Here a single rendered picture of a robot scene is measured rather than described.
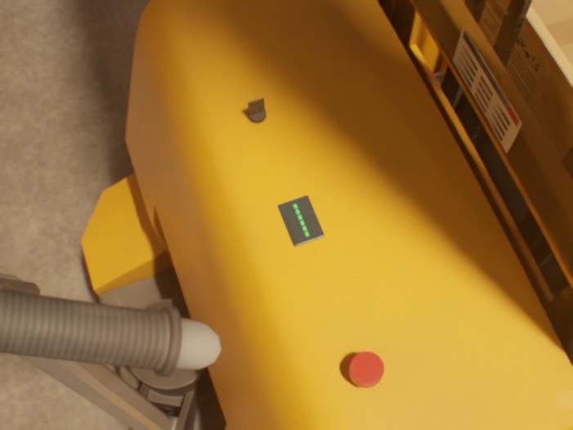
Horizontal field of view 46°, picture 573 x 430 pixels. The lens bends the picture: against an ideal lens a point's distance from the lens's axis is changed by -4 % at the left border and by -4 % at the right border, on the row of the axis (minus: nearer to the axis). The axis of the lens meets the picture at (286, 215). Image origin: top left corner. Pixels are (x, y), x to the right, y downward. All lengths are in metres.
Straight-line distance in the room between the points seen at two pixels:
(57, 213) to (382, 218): 1.24
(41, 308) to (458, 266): 0.59
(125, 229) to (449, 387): 0.87
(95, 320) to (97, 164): 1.63
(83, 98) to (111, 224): 0.70
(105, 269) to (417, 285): 0.81
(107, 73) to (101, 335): 1.81
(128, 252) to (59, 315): 1.09
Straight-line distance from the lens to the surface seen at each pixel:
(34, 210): 2.00
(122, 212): 1.52
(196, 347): 0.41
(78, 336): 0.39
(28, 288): 0.47
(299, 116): 0.95
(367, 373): 0.79
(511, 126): 0.86
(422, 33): 1.26
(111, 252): 1.51
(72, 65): 2.23
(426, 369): 0.83
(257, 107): 0.94
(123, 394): 0.96
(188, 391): 1.34
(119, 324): 0.40
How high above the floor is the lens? 1.69
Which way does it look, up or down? 65 degrees down
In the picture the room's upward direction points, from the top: 2 degrees counter-clockwise
